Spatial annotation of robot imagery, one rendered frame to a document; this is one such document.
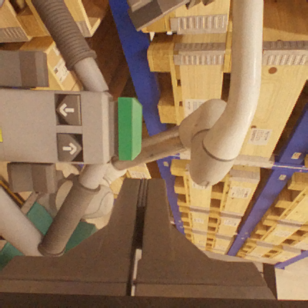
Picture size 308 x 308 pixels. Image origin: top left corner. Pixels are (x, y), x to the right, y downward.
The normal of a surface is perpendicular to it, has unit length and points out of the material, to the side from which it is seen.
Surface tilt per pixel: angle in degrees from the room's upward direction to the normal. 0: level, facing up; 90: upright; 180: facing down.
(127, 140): 74
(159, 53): 90
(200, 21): 90
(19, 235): 69
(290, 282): 90
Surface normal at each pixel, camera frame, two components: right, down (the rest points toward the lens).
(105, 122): 0.65, 0.21
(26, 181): 0.29, 0.25
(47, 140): 0.00, 0.25
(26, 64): -0.29, 0.23
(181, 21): -0.22, 0.84
